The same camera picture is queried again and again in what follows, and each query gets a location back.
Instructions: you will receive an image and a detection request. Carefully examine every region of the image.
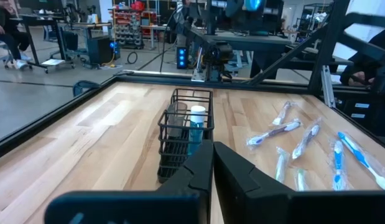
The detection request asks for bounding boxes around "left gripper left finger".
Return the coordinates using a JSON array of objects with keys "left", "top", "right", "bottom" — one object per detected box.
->
[{"left": 44, "top": 139, "right": 214, "bottom": 224}]

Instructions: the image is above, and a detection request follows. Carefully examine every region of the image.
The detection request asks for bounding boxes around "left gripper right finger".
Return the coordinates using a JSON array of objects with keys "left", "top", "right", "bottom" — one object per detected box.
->
[{"left": 214, "top": 142, "right": 385, "bottom": 224}]

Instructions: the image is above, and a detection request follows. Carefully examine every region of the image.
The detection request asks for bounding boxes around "grey toothbrush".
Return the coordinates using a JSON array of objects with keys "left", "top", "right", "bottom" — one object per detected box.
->
[{"left": 274, "top": 146, "right": 292, "bottom": 184}]

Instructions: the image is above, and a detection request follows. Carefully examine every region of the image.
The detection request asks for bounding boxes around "green toothbrush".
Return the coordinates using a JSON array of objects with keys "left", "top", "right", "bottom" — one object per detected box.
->
[{"left": 293, "top": 167, "right": 310, "bottom": 192}]

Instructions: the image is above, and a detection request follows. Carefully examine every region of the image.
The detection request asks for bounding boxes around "teal mouthwash bottle white cap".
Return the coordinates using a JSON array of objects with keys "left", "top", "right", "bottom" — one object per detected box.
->
[{"left": 187, "top": 105, "right": 207, "bottom": 156}]

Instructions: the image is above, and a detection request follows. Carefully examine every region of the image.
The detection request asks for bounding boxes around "purple toothbrush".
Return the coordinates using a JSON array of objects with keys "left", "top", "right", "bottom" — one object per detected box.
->
[
  {"left": 271, "top": 100, "right": 295, "bottom": 128},
  {"left": 290, "top": 117, "right": 323, "bottom": 160},
  {"left": 245, "top": 118, "right": 302, "bottom": 149}
]

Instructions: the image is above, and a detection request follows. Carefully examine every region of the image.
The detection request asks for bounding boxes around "blue toothbrush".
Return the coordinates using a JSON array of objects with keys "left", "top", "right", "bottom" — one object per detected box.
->
[
  {"left": 336, "top": 131, "right": 385, "bottom": 191},
  {"left": 328, "top": 138, "right": 350, "bottom": 192}
]

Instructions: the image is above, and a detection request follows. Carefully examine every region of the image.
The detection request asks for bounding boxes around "black cabinet with white labels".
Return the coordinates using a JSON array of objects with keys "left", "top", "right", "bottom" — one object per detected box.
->
[{"left": 335, "top": 93, "right": 385, "bottom": 147}]

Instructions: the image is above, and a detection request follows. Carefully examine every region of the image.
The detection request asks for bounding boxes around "computer tower with blue lights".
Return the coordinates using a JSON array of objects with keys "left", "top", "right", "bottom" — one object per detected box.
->
[{"left": 175, "top": 45, "right": 188, "bottom": 70}]

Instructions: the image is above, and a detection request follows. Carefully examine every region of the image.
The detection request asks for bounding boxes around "person's hand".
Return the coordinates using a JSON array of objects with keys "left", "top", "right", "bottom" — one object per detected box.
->
[{"left": 347, "top": 70, "right": 376, "bottom": 87}]

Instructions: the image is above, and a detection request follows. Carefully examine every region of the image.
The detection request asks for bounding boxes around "black workbench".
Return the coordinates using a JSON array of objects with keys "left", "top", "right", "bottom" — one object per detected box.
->
[{"left": 185, "top": 30, "right": 292, "bottom": 78}]

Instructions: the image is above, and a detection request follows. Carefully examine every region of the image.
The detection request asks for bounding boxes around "black box with blue light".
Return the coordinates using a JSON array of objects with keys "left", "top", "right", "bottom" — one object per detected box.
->
[{"left": 86, "top": 35, "right": 121, "bottom": 66}]

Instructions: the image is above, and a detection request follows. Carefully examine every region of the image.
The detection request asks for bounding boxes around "shelving with red bins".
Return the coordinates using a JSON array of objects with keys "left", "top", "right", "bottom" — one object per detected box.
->
[{"left": 113, "top": 0, "right": 159, "bottom": 49}]

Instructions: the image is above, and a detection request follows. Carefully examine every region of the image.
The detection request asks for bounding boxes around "person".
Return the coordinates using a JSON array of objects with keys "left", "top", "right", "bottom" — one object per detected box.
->
[
  {"left": 340, "top": 27, "right": 385, "bottom": 88},
  {"left": 0, "top": 0, "right": 32, "bottom": 70}
]

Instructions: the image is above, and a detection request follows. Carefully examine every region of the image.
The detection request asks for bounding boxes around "monitor with blue glow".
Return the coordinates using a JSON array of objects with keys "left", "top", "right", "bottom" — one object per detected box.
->
[{"left": 225, "top": 0, "right": 285, "bottom": 35}]

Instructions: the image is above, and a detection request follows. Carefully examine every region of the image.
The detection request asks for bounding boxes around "black desk on casters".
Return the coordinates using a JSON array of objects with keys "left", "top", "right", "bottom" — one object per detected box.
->
[{"left": 19, "top": 14, "right": 77, "bottom": 74}]

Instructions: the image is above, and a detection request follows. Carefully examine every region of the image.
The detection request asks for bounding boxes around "office chair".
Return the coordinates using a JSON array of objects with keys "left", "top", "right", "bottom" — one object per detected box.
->
[{"left": 0, "top": 40, "right": 13, "bottom": 70}]

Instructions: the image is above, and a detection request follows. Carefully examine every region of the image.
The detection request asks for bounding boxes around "black wire caddy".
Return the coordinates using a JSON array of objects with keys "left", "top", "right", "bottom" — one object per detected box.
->
[{"left": 157, "top": 88, "right": 215, "bottom": 184}]

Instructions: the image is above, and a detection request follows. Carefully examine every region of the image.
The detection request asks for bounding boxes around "silver aluminium bracket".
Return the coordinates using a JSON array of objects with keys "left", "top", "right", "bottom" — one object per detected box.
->
[{"left": 319, "top": 65, "right": 336, "bottom": 108}]

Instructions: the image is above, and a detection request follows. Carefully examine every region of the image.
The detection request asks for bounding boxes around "coiled dark cable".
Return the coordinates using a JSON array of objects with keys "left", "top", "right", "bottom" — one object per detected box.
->
[{"left": 72, "top": 80, "right": 101, "bottom": 98}]

